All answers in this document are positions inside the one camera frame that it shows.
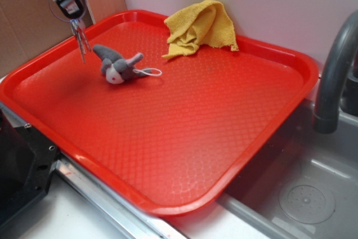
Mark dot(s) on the grey plastic faucet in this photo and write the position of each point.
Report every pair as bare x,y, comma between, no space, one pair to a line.
338,86

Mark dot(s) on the grey plastic sink basin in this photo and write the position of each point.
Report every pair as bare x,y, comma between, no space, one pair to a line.
300,184

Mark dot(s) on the grey plush elephant toy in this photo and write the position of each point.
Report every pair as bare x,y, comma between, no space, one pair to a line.
118,69

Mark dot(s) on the yellow cloth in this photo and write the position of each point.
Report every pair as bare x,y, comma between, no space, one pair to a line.
204,23

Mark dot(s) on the silver metal rail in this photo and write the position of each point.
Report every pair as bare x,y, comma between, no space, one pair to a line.
131,222

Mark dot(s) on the brown cardboard panel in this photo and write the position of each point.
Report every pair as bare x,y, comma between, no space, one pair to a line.
28,27

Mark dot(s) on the red plastic tray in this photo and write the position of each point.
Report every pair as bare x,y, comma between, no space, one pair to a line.
168,144

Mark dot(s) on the silver keys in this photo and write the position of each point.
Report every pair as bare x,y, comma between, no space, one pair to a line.
77,27

